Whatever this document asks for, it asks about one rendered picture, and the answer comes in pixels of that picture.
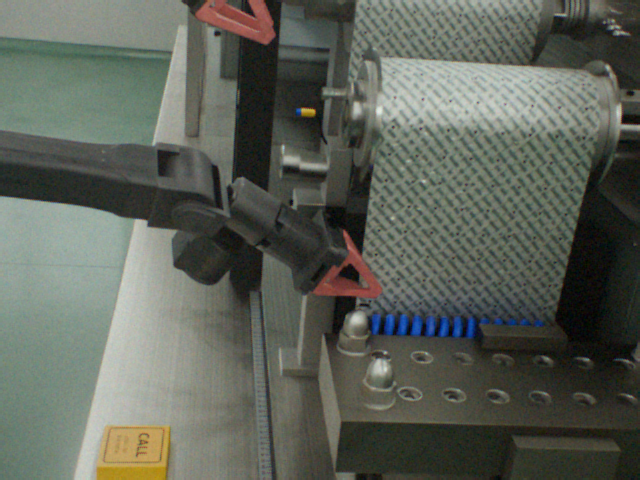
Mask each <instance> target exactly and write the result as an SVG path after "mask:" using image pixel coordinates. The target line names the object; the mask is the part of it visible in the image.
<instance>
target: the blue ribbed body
mask: <svg viewBox="0 0 640 480"><path fill-rule="evenodd" d="M408 324H409V319H408V316H406V315H401V316H400V318H399V324H395V316H394V315H392V314H389V315H387V317H386V322H385V324H381V316H380V315H379V314H374V315H373V318H372V323H370V329H369V330H371V332H372V334H387V335H418V336H449V337H457V338H476V336H477V331H478V327H477V321H476V319H475V318H474V317H470V318H468V320H467V323H466V327H463V320H462V318H461V317H455V318H454V320H453V326H449V320H448V317H447V316H443V317H441V319H440V326H436V319H435V317H434V316H428V317H427V319H426V325H422V318H421V316H420V315H416V316H414V318H413V325H408ZM479 324H490V322H489V319H487V318H484V317H483V318H482V319H481V320H480V322H479ZM493 324H500V325H504V323H503V320H502V319H501V318H496V319H495V320H494V322H493ZM506 325H517V324H516V321H515V320H514V319H512V318H511V319H509V320H508V322H507V324H506ZM519 325H529V326H530V322H529V321H528V320H524V319H522V320H521V321H520V323H519ZM533 326H544V323H542V322H541V321H539V320H537V321H534V323H533Z"/></svg>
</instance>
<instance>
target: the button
mask: <svg viewBox="0 0 640 480"><path fill-rule="evenodd" d="M170 432H171V428H170V426H158V425H123V426H106V427H105V429H104V434H103V439H102V441H101V443H100V447H99V452H98V457H97V462H96V480H167V472H168V460H169V450H170Z"/></svg>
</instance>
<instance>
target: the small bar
mask: <svg viewBox="0 0 640 480"><path fill-rule="evenodd" d="M476 338H477V340H478V341H479V343H480V345H481V347H482V348H489V349H519V350H523V351H555V352H565V351H566V347H567V343H568V339H569V337H568V336H567V334H566V333H565V331H564V330H563V329H562V327H558V326H529V325H500V324H479V326H478V331H477V336H476Z"/></svg>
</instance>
